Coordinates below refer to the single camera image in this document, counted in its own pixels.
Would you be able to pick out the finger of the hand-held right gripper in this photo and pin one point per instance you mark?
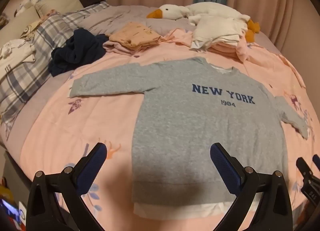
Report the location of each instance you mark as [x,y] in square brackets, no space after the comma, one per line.
[316,159]
[303,168]

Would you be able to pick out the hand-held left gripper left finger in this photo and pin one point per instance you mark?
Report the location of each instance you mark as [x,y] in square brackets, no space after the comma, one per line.
[92,168]

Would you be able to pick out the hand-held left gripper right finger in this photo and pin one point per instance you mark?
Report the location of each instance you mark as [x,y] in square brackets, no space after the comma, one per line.
[223,168]

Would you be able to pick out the grey printed sweatshirt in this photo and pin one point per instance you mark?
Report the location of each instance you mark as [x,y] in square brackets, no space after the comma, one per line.
[187,133]

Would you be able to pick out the pink printed duvet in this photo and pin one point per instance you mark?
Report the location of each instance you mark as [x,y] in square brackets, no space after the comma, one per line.
[100,121]

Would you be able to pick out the colourful box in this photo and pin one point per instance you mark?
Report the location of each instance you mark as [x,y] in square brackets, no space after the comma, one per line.
[8,211]

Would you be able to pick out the navy crumpled garment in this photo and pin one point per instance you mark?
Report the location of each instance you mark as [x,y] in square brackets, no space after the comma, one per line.
[75,53]

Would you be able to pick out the pink rumpled blanket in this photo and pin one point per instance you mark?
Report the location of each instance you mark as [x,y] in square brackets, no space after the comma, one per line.
[225,48]

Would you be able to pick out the mauve folded garment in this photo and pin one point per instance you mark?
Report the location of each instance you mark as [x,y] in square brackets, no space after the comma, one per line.
[115,47]

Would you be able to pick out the white printed garment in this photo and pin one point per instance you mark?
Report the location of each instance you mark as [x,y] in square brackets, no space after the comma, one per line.
[15,56]

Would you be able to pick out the peach printed folded garment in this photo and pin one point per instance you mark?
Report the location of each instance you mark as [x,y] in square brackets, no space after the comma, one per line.
[132,34]

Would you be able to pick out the pink crumpled garment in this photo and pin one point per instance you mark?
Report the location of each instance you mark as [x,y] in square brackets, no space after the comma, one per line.
[177,36]

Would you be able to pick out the white folded garment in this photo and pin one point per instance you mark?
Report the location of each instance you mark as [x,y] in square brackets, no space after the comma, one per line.
[215,28]

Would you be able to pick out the cartoon printed pillow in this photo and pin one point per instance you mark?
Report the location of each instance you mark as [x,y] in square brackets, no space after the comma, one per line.
[31,29]

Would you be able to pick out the white goose plush toy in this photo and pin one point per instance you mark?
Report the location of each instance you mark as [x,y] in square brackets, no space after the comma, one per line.
[172,12]

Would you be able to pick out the small white plush toy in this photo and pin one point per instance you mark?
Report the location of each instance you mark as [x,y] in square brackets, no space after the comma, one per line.
[25,4]

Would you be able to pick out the grey bed frame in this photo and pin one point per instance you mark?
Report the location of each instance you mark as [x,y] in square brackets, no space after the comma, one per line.
[17,171]

